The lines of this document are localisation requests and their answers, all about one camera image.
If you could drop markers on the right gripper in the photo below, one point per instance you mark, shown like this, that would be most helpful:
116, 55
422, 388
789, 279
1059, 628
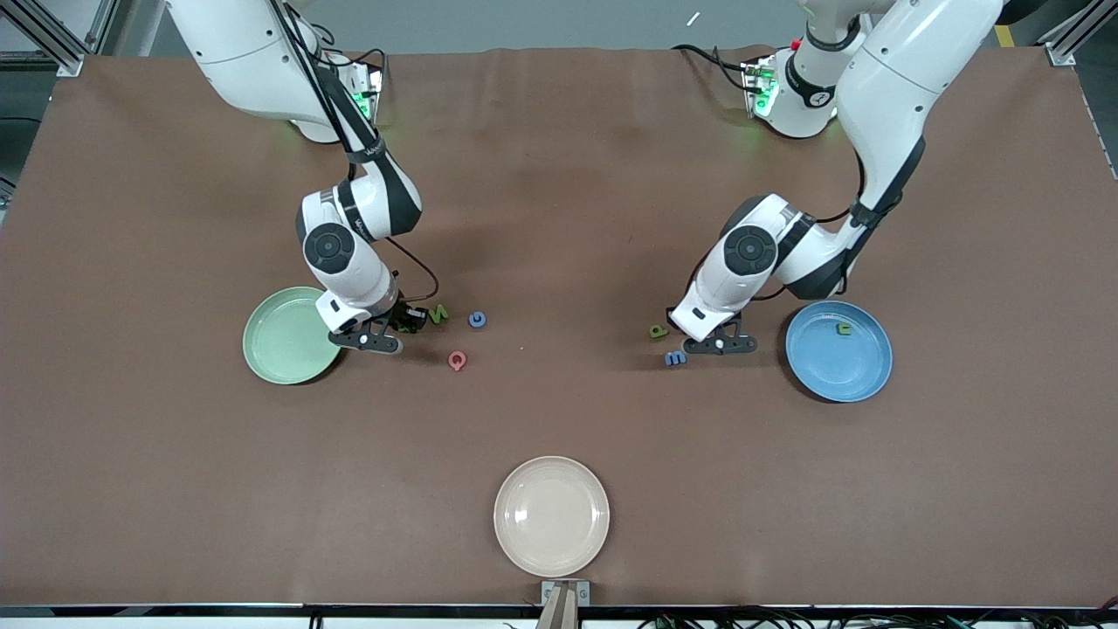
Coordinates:
404, 315

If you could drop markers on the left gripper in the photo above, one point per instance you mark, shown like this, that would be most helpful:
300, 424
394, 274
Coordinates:
670, 321

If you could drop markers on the blue lowercase letter m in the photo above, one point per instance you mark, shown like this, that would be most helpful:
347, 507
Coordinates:
675, 358

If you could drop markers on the green capital letter N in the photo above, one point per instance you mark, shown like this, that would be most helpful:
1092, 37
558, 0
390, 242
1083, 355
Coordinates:
438, 314

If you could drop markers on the red capital letter Q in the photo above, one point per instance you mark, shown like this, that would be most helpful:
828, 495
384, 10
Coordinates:
450, 359

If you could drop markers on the blue capital letter G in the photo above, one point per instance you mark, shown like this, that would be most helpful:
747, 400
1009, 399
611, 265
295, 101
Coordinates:
471, 320

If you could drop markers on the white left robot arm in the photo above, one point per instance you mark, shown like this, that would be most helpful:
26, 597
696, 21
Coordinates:
900, 79

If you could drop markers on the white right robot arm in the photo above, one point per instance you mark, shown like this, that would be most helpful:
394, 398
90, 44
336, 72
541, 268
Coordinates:
349, 271

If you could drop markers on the light green round plate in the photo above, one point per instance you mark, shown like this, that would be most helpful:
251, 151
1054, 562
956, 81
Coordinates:
288, 341

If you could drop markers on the blue round plate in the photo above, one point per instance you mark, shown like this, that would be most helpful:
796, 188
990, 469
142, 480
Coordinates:
838, 371

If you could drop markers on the brown table cover mat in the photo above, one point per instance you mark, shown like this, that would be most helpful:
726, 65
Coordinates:
559, 218

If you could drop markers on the beige round plate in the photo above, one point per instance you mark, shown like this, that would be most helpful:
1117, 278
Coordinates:
550, 515

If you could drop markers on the yellow floor tape strip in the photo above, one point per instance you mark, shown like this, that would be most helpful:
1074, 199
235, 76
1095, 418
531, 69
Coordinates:
1004, 37

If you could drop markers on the grey base connector bracket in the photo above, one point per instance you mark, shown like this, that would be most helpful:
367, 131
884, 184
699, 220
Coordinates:
371, 87
753, 83

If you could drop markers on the aluminium frame profile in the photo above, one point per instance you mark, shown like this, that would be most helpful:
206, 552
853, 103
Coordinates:
52, 39
1070, 39

